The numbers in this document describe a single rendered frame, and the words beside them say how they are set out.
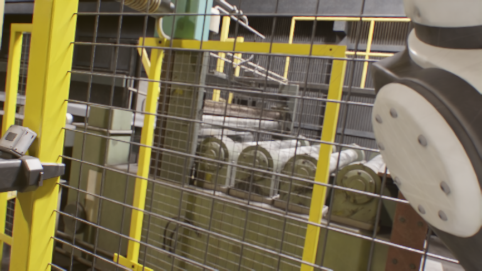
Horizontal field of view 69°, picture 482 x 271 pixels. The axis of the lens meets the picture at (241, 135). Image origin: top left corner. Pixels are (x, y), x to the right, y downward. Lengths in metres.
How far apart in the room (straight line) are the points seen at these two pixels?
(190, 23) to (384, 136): 2.30
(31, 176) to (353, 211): 1.87
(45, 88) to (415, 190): 0.60
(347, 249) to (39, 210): 1.81
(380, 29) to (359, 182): 9.67
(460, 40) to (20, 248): 0.71
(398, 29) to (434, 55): 11.39
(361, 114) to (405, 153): 11.08
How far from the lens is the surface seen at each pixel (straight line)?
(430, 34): 0.20
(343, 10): 11.11
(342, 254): 2.25
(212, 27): 2.79
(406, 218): 2.04
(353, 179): 2.17
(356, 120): 11.27
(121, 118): 3.10
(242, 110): 3.40
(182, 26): 2.49
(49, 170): 0.70
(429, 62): 0.18
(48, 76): 0.68
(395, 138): 0.19
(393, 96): 0.17
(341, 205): 2.24
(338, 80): 1.70
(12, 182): 0.65
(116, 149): 3.12
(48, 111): 0.69
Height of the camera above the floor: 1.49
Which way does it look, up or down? 4 degrees down
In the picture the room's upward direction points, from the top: 8 degrees clockwise
